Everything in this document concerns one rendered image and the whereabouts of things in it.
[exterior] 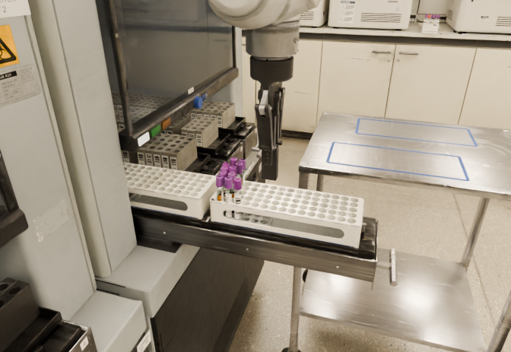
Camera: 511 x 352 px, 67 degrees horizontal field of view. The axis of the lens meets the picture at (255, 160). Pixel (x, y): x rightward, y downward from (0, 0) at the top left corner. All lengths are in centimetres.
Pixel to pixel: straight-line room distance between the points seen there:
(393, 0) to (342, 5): 34
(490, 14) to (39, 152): 279
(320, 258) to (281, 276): 112
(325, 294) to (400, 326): 25
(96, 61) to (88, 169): 18
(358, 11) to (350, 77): 46
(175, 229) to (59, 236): 24
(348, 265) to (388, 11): 238
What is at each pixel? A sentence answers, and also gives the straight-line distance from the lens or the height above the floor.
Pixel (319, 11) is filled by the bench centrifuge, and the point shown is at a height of 101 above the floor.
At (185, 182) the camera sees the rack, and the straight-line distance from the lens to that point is 85.
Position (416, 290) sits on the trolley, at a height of 28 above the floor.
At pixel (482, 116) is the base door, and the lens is 318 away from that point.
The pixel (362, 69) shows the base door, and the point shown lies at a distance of 300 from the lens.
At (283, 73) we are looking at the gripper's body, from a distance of 65.
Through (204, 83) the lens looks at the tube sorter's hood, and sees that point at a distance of 106.
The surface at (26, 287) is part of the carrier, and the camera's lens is 65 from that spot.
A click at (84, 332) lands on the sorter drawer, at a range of 66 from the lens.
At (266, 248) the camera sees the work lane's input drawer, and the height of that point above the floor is 79.
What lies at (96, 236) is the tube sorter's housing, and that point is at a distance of 77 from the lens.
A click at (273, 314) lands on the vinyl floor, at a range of 171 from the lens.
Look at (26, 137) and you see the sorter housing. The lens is 61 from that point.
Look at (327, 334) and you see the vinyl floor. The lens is 167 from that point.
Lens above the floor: 128
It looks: 26 degrees down
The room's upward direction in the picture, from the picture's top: straight up
